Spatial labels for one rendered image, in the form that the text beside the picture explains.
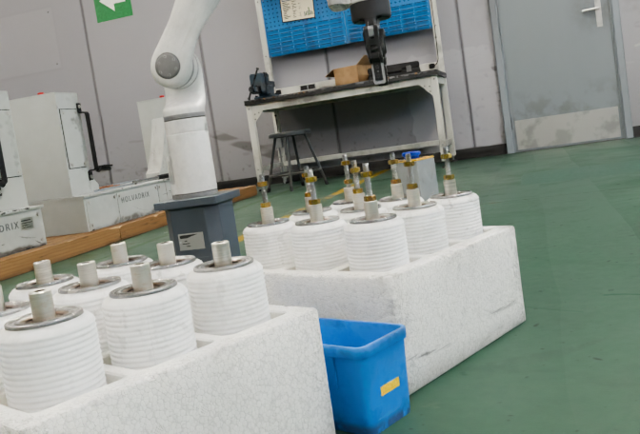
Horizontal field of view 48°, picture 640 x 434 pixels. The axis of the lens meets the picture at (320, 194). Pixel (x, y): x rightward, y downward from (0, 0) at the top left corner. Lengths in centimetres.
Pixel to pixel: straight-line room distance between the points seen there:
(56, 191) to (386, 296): 299
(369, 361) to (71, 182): 304
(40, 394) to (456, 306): 68
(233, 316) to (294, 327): 8
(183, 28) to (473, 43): 499
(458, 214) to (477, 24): 519
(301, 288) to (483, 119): 531
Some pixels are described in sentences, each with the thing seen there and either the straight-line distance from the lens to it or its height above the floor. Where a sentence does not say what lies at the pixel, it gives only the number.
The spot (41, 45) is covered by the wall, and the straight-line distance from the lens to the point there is 797.
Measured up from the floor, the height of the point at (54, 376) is 20.
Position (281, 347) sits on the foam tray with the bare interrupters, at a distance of 88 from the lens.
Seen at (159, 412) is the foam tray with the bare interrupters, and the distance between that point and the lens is 78.
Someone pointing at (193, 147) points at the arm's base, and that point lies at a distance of 157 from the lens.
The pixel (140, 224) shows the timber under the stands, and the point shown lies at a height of 5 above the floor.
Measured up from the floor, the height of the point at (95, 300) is 24.
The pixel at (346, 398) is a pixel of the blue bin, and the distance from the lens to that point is 98.
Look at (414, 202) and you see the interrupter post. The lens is 122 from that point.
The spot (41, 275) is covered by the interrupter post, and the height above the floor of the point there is 26.
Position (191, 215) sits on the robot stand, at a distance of 156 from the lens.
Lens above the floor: 39
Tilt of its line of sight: 5 degrees down
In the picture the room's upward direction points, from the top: 8 degrees counter-clockwise
